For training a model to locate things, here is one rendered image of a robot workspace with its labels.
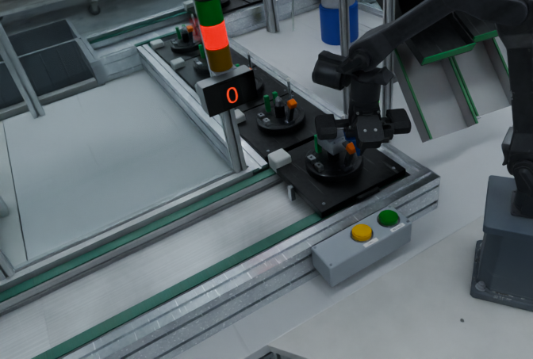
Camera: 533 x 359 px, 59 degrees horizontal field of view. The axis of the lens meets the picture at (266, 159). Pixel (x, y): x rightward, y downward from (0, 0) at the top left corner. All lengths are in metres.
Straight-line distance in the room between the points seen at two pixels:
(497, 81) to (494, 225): 0.55
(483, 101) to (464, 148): 0.16
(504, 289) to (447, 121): 0.43
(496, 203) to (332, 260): 0.32
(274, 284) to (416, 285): 0.29
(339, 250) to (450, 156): 0.52
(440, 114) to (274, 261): 0.56
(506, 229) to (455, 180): 0.42
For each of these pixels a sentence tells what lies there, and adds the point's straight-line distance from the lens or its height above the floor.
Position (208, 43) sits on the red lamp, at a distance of 0.99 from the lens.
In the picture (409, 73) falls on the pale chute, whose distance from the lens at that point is 1.24.
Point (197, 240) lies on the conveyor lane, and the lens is 1.12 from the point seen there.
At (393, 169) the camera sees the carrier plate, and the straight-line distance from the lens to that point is 1.15.
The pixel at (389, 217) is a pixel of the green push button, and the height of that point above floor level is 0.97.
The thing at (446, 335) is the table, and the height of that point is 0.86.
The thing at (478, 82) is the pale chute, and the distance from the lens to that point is 1.34.
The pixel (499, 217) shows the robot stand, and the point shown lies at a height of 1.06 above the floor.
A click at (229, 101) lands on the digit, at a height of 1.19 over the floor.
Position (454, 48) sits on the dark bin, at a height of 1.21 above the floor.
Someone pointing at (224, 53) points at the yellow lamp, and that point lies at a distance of 1.00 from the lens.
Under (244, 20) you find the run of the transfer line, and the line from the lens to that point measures 2.25.
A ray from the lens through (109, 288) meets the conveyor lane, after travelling 1.10.
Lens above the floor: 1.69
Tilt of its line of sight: 37 degrees down
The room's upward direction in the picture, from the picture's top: 10 degrees counter-clockwise
